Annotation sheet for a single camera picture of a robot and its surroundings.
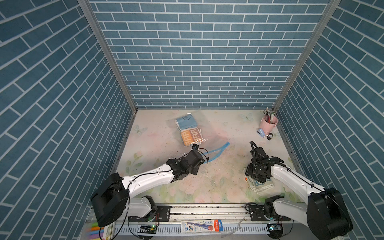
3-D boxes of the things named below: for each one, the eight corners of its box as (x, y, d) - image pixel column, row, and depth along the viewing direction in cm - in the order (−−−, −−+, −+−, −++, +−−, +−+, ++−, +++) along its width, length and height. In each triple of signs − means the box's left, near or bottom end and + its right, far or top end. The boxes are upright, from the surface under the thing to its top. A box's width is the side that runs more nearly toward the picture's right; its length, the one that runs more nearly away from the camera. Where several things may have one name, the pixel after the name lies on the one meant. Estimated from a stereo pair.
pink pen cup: (260, 134, 108) (267, 121, 96) (257, 126, 113) (264, 112, 101) (273, 134, 108) (282, 121, 96) (270, 126, 113) (278, 112, 101)
